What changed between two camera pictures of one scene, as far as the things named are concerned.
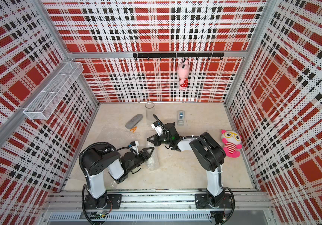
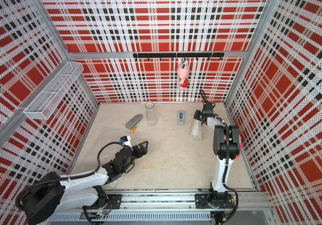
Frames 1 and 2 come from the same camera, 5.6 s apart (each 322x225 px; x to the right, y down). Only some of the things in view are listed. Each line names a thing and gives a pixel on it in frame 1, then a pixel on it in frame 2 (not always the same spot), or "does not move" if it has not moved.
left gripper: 145,152 -> 143,151
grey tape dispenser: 180,117 does not move
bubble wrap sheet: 152,163 -> 197,131
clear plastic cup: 150,111 does not move
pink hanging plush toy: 183,72 does not move
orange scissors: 134,129 does not move
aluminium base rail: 250,207 does not move
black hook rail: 184,55 does not move
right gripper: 156,141 -> 197,115
